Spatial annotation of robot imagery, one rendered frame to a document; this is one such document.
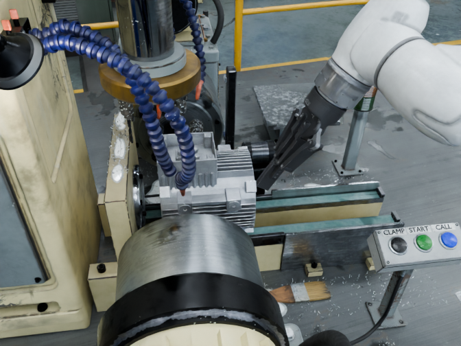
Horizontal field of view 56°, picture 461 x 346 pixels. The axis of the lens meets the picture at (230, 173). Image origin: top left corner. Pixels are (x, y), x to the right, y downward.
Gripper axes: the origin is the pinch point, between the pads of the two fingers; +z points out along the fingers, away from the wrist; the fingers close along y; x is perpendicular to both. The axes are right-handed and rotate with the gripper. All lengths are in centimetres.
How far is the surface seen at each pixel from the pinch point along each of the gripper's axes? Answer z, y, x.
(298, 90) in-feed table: 3, -67, 32
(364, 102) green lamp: -13.4, -33.2, 32.2
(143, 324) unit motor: -10, 47, -32
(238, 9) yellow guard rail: 28, -250, 56
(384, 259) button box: -4.4, 20.9, 17.1
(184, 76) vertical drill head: -11.8, 0.0, -26.0
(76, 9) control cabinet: 105, -310, -44
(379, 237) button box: -6.0, 16.9, 16.6
